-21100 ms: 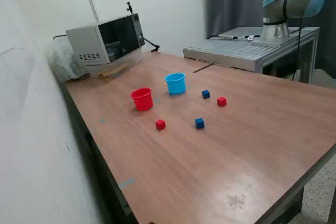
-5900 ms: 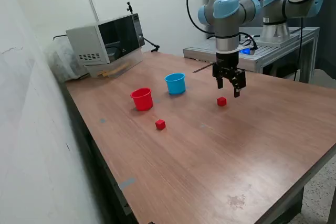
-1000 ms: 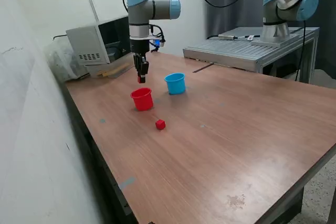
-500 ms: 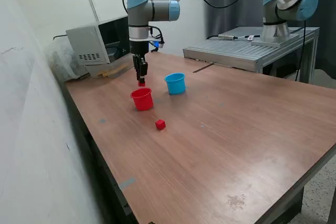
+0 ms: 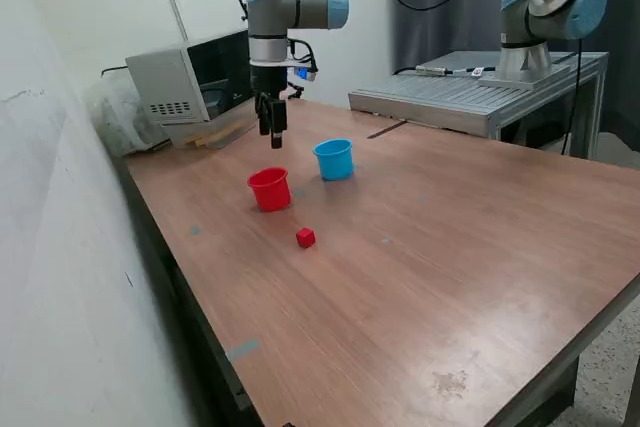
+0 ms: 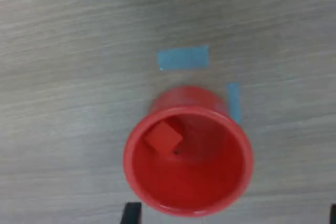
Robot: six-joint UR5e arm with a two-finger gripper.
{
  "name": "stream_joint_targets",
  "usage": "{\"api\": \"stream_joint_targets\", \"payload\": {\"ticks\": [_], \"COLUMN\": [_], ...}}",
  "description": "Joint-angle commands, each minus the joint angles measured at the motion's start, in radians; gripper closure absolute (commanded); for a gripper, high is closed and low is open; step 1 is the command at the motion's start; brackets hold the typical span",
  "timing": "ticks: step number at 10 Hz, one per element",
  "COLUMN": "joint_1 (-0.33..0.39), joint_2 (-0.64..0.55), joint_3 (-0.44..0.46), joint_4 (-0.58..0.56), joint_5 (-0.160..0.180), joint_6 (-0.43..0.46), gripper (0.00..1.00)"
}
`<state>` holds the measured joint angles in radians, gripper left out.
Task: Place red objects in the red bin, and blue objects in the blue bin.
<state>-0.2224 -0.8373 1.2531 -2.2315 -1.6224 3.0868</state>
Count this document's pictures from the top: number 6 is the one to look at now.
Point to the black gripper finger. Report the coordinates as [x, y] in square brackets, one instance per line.
[333, 216]
[132, 214]

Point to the red cube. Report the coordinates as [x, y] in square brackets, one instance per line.
[162, 138]

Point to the red plastic cup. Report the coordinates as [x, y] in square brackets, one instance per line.
[199, 182]

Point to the blue tape strip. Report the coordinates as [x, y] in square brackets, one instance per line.
[183, 57]
[234, 100]

